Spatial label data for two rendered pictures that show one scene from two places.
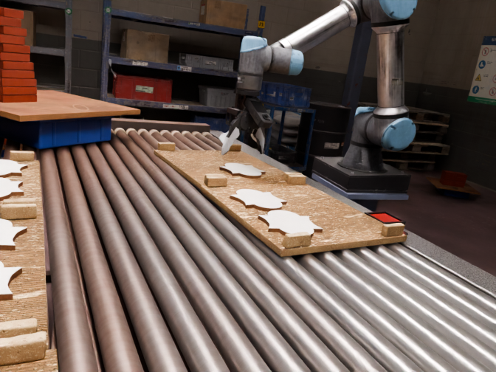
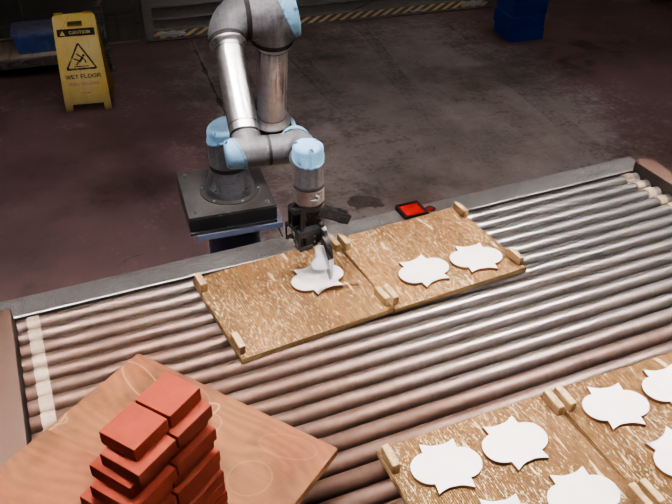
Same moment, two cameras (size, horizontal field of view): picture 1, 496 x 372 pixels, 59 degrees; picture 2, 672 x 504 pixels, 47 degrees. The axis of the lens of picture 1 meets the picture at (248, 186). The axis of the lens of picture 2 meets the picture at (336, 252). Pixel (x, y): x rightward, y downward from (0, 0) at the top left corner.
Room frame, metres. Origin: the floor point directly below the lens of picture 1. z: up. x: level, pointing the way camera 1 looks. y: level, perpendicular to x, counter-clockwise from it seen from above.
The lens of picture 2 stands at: (1.16, 1.63, 2.15)
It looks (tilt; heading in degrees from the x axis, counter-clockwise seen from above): 35 degrees down; 275
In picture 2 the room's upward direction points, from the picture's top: straight up
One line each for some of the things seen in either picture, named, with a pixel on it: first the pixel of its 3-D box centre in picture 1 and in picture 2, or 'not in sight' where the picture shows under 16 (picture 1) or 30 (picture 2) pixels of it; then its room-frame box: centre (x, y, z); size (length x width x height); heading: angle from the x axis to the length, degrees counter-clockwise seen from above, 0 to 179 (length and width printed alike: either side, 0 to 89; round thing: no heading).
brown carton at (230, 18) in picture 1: (222, 15); not in sight; (5.70, 0.59, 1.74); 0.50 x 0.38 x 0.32; 112
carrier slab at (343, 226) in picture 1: (295, 211); (427, 254); (1.05, -0.13, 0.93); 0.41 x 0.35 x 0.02; 31
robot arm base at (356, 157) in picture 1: (364, 153); (229, 175); (1.66, -0.43, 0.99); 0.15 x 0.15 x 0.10
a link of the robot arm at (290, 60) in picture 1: (281, 60); (292, 147); (1.40, -0.05, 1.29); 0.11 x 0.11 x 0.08; 19
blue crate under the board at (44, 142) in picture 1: (49, 122); not in sight; (1.53, 0.73, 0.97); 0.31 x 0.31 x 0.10; 63
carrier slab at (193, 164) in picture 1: (224, 167); (290, 295); (1.40, 0.08, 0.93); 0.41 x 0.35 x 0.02; 32
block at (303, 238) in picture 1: (297, 240); (515, 255); (0.81, -0.11, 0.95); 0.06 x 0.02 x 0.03; 121
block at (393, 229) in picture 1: (393, 229); (460, 209); (0.94, -0.34, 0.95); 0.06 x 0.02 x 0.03; 121
